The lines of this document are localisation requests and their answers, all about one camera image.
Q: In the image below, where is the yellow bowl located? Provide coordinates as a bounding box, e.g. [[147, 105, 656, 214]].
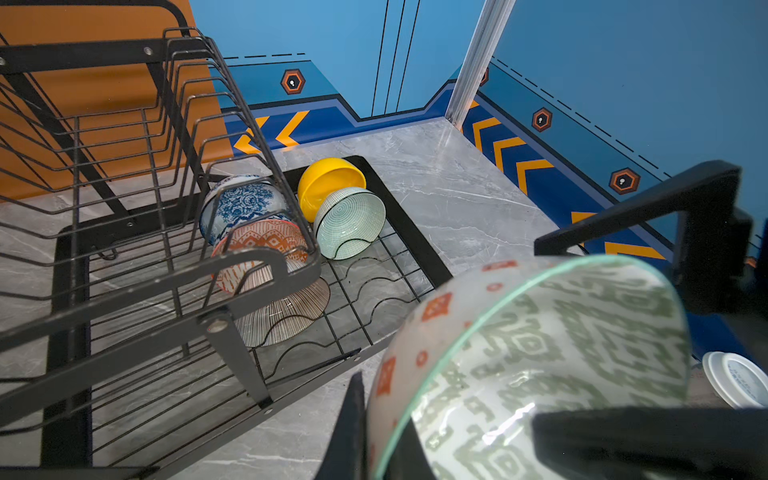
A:
[[297, 157, 367, 223]]

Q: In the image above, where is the white lidded cup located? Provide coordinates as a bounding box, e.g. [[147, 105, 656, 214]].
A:
[[702, 352, 767, 408]]

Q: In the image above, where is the pale green ribbed bowl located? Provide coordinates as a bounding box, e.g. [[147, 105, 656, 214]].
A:
[[313, 187, 386, 260]]

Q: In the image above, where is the black wire dish rack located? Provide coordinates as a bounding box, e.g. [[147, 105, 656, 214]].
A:
[[1, 1, 450, 479]]

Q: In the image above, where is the orange patterned bowl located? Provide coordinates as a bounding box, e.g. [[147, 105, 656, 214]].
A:
[[211, 218, 310, 295]]

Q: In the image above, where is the green patterned bowl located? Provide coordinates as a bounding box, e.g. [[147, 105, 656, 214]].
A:
[[367, 255, 692, 479]]

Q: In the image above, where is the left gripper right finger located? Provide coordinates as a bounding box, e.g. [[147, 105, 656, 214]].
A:
[[532, 407, 767, 479]]

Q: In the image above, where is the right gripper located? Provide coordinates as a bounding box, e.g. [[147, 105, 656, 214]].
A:
[[534, 160, 754, 314]]

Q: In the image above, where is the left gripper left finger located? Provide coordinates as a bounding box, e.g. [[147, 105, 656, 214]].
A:
[[315, 372, 368, 480]]

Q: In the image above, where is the blue floral bowl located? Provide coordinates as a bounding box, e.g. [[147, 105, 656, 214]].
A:
[[199, 175, 289, 246]]

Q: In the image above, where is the pink striped bowl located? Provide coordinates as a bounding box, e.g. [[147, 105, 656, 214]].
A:
[[234, 277, 331, 348]]

